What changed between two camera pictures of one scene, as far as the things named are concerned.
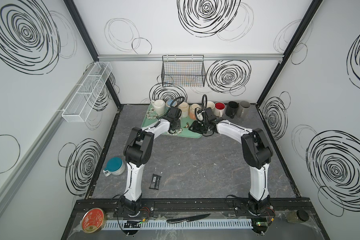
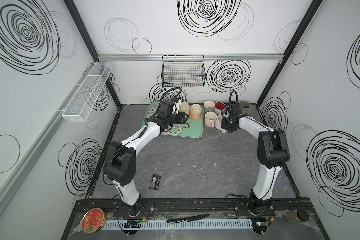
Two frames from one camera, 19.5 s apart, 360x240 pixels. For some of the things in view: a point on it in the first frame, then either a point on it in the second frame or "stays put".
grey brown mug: [243, 108] stays put
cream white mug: [219, 109] stays put
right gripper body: [200, 127] -> [225, 124]
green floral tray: [186, 122] stays put
